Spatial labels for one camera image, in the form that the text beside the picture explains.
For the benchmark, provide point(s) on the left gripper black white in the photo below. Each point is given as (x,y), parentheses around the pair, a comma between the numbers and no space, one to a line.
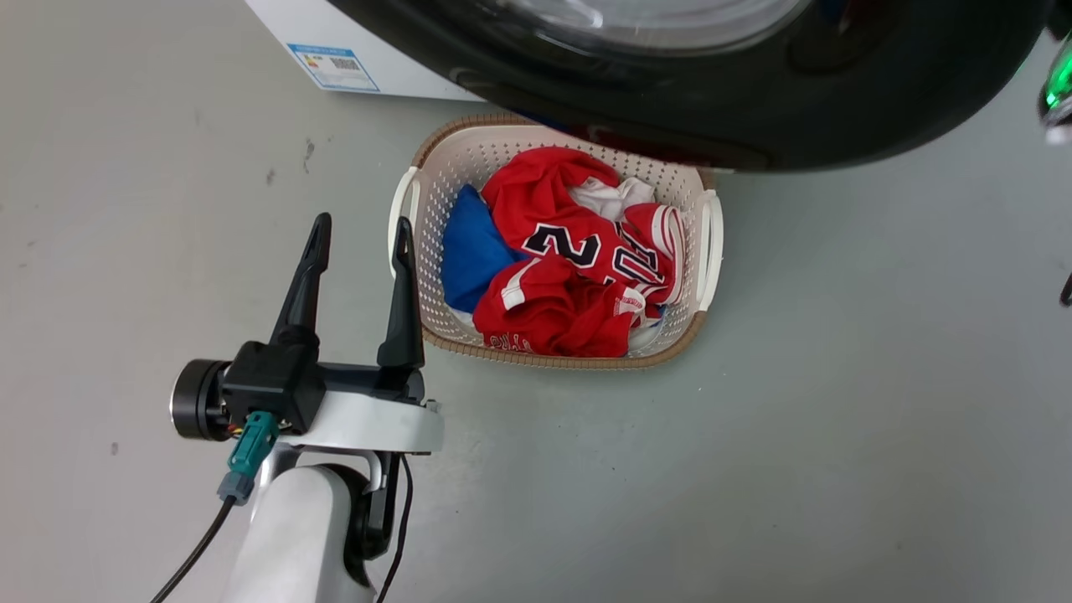
(276,381)

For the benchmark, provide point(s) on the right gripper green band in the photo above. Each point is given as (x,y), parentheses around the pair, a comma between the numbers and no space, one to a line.
(1059,84)

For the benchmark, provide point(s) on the black round washing machine door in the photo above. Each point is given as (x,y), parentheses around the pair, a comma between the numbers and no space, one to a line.
(837,100)

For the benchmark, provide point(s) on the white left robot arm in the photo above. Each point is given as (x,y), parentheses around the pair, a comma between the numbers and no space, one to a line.
(297,536)

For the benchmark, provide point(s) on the white washing machine body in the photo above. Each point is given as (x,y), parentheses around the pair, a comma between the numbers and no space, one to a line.
(352,29)

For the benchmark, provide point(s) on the beige perforated laundry basket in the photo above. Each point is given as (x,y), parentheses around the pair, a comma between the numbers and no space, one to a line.
(435,251)

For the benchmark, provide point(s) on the blue cloth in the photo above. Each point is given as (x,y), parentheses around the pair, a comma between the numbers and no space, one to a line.
(473,251)

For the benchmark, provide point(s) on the red jersey with number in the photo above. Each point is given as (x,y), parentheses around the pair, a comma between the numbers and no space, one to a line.
(553,310)

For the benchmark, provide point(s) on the blue white energy label sticker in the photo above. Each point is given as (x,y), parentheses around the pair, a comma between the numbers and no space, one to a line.
(333,67)

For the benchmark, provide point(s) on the white cloth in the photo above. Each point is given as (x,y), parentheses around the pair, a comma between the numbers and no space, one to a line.
(615,199)

